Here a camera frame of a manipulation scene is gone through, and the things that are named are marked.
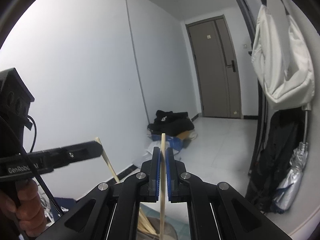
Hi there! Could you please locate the silver folded umbrella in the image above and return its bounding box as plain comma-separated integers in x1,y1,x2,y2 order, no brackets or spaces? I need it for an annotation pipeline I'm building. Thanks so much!
272,109,313,214

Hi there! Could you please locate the grey brown door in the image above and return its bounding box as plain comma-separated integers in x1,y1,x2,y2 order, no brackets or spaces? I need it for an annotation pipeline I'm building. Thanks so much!
186,14,243,118

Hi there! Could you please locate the pile of wooden chopsticks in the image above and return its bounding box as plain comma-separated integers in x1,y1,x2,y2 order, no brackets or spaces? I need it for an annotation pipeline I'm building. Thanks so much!
139,202,158,236

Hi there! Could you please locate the wooden chopstick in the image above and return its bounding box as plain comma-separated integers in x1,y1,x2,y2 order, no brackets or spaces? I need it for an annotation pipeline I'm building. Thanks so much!
95,137,121,184
159,133,167,240

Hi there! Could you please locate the dark blue cloth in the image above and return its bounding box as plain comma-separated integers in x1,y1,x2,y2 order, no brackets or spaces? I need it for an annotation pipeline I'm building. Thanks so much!
53,196,77,214

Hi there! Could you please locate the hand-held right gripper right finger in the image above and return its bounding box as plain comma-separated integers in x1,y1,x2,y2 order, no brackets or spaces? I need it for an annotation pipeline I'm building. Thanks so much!
166,147,283,240

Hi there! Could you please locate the person's left hand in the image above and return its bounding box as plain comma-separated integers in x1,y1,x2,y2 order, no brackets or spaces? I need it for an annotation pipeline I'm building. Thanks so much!
15,179,47,238

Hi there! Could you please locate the pile of black clothes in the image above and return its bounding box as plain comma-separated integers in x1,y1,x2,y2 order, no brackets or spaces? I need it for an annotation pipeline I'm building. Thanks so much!
146,109,195,137

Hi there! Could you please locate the black metal rack frame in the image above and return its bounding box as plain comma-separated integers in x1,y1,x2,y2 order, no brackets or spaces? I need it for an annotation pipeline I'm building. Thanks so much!
224,0,290,176

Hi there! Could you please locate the white hanging bag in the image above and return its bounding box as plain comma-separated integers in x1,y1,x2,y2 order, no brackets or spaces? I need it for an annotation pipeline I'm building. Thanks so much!
251,4,315,111

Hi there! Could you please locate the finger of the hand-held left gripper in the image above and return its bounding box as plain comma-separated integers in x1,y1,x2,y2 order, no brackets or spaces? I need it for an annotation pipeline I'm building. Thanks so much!
26,140,103,173

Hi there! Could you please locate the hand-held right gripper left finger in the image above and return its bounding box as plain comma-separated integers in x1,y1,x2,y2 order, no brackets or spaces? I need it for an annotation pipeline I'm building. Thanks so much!
44,146,160,240

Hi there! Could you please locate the cardboard box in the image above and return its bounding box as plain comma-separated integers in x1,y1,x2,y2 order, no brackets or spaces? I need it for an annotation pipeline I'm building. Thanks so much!
176,129,198,146

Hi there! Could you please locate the teal checked tablecloth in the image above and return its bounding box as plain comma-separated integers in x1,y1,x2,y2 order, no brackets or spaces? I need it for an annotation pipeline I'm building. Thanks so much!
175,226,191,240

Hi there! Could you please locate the black door lock handle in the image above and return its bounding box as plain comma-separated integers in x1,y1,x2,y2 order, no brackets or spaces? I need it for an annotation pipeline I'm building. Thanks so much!
226,59,237,73

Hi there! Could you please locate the white grey utensil holder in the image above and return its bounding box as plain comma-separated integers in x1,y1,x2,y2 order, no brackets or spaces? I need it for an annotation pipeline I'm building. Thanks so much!
137,202,178,240

